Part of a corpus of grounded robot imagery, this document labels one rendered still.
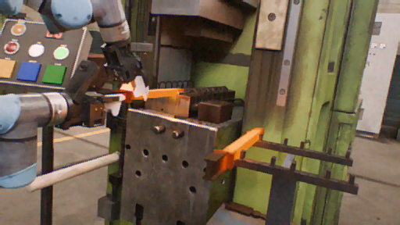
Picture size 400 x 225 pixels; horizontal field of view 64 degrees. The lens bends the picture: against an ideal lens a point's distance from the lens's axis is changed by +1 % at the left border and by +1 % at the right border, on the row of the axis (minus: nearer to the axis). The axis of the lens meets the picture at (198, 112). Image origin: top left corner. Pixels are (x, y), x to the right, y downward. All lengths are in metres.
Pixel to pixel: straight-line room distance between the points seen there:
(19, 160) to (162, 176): 0.57
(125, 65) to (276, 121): 0.57
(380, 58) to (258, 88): 5.15
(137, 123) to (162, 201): 0.30
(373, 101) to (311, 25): 5.17
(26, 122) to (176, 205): 0.64
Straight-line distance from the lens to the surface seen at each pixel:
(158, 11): 1.22
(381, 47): 6.25
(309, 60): 1.13
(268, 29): 1.15
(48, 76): 1.35
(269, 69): 1.16
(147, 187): 1.24
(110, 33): 0.88
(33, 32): 1.49
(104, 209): 1.66
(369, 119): 6.29
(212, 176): 0.66
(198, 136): 1.06
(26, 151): 0.75
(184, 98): 1.14
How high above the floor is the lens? 1.15
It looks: 10 degrees down
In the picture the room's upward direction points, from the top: 6 degrees clockwise
